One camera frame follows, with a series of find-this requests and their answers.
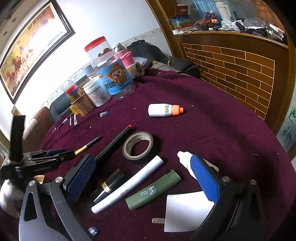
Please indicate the black leather sofa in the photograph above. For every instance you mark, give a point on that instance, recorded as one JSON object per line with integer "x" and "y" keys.
{"x": 60, "y": 107}

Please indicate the large white charger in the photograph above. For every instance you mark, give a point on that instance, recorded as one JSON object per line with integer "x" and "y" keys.
{"x": 185, "y": 212}

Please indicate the brown label jar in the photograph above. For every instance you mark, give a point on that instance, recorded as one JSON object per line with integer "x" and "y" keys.
{"x": 84, "y": 105}

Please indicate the white deli marker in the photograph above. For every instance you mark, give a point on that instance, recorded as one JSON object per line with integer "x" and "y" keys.
{"x": 129, "y": 185}

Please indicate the black yellow pen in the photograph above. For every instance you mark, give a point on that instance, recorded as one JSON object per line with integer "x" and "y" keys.
{"x": 88, "y": 145}

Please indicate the white bottle orange cap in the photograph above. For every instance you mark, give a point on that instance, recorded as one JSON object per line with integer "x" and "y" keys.
{"x": 164, "y": 110}

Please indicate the black gold lipstick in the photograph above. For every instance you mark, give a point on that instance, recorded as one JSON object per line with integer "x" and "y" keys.
{"x": 108, "y": 186}

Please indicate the white plastic jar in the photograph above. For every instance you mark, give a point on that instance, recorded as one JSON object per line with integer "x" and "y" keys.
{"x": 97, "y": 92}

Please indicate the green lighter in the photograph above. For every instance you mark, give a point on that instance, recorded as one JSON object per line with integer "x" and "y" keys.
{"x": 152, "y": 191}

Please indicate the small blue battery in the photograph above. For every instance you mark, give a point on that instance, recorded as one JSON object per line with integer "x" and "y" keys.
{"x": 103, "y": 113}

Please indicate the black marker red cap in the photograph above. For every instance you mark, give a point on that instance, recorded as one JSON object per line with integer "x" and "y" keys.
{"x": 115, "y": 144}

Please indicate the white squeeze bottle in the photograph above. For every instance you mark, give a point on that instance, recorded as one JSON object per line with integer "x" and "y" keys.
{"x": 185, "y": 160}

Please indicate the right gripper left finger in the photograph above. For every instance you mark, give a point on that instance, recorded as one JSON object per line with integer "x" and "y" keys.
{"x": 36, "y": 223}

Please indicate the red lid clear jar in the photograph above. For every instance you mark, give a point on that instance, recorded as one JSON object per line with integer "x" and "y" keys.
{"x": 98, "y": 48}

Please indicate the cardboard tray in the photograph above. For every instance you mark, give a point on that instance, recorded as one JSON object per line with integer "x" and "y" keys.
{"x": 39, "y": 178}

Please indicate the wooden brick pattern counter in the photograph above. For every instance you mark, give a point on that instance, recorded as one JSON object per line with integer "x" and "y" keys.
{"x": 254, "y": 70}

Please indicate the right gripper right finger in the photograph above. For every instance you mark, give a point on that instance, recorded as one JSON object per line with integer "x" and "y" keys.
{"x": 238, "y": 212}

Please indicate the clear jar blue label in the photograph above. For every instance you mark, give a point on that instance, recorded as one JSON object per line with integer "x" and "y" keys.
{"x": 113, "y": 75}

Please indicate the black electrical tape roll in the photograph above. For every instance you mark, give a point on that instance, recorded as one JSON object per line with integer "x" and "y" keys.
{"x": 139, "y": 147}

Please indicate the framed horse painting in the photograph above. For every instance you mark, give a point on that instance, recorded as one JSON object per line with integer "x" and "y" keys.
{"x": 40, "y": 36}

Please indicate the maroon tablecloth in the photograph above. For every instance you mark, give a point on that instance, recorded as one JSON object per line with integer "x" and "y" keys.
{"x": 214, "y": 125}

